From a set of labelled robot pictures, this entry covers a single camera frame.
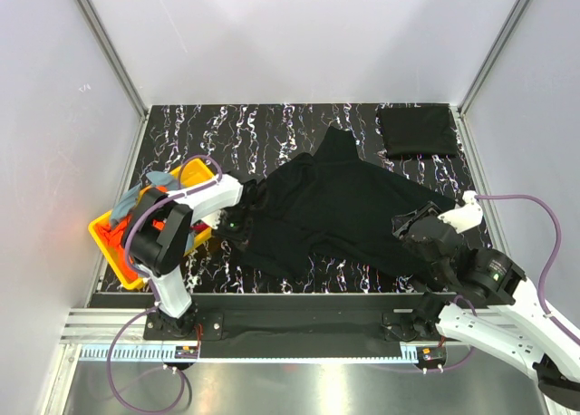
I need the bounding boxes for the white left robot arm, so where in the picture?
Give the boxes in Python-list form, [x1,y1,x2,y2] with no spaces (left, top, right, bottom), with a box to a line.
[121,174,257,339]

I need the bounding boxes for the folded black t-shirt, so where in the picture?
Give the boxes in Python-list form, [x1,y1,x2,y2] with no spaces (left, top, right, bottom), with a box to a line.
[377,104,458,159]

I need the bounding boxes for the light blue grey t-shirt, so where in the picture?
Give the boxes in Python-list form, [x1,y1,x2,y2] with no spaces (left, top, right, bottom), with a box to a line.
[109,170,179,227]

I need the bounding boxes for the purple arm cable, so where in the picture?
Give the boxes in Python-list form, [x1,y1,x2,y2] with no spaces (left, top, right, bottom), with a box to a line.
[375,193,580,373]
[106,154,226,410]

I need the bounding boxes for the aluminium frame post right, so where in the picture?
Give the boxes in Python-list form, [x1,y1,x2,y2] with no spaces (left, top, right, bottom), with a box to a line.
[458,0,534,115]

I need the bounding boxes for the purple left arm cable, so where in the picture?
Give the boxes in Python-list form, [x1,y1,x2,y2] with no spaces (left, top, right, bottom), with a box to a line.
[106,154,226,410]

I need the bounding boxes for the orange t-shirt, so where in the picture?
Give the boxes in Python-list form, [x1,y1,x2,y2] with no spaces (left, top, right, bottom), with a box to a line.
[88,210,144,290]

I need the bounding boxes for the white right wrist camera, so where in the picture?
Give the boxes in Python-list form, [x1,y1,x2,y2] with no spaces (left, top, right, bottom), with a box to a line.
[438,190,483,234]

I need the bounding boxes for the aluminium frame post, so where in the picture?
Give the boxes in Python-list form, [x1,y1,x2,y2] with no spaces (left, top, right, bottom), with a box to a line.
[74,0,149,120]
[458,0,534,115]

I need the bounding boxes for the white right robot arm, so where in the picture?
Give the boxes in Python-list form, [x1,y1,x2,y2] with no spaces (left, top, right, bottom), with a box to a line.
[384,192,579,411]

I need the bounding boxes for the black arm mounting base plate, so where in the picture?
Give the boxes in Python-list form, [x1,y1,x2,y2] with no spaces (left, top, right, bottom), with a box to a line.
[144,308,441,343]

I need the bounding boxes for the red t-shirt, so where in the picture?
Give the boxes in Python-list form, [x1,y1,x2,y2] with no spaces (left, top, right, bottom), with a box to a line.
[191,221,208,234]

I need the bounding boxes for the aluminium frame post left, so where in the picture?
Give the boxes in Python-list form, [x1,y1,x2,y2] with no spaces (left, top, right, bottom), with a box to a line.
[74,0,149,120]

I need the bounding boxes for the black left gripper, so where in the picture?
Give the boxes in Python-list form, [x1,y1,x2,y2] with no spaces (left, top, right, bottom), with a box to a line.
[211,205,253,253]

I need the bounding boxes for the yellow plastic bin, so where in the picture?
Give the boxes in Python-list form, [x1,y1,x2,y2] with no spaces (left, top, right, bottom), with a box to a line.
[88,159,214,290]

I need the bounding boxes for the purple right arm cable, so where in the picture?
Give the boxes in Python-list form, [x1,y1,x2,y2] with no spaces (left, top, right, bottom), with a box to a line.
[375,193,580,373]

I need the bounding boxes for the black t-shirt with blue logo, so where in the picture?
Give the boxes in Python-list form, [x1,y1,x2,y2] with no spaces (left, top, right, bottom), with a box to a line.
[240,128,455,279]

